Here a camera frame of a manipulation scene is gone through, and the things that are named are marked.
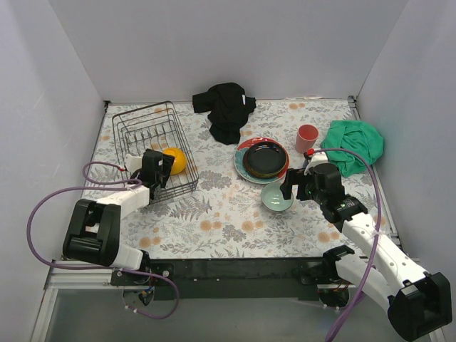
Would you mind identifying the large white plate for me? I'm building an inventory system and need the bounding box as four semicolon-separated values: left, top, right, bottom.
234;138;289;185

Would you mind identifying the black cloth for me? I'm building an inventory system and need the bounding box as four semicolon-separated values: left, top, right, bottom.
192;82;257;145

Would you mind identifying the black plate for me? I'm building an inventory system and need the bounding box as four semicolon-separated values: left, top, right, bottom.
244;141;288;177

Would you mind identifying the green cloth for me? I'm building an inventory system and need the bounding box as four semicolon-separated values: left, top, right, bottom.
321;120;384;177

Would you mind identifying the pink cup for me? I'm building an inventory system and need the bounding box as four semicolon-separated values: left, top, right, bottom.
295;124;319;153

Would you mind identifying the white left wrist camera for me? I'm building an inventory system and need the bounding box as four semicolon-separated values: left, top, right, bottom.
124;153;143;173

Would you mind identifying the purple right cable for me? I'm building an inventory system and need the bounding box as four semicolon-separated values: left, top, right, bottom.
322;148;383;342

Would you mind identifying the black wire dish rack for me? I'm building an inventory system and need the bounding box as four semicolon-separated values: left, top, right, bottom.
111;101;199;202

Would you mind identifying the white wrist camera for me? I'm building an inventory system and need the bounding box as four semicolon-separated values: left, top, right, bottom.
124;153;143;173
303;148;328;175

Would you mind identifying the black base frame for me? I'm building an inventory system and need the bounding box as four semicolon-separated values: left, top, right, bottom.
46;258;423;307

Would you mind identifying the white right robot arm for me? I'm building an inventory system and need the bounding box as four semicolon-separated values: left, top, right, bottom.
280;163;452;341

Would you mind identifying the orange yellow plate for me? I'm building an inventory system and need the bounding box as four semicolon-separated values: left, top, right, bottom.
242;144;290;179

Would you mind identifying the floral table mat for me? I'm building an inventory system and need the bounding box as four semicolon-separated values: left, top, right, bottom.
93;100;377;259

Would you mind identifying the white green patterned bowl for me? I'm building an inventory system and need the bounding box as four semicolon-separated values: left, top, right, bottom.
261;182;293;212

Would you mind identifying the yellow bowl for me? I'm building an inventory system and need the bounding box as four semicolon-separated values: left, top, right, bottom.
163;147;187;175

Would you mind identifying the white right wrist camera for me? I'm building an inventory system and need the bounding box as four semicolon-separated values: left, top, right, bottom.
303;148;328;175

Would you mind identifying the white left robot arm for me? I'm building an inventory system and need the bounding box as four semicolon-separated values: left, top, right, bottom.
63;149;175;285

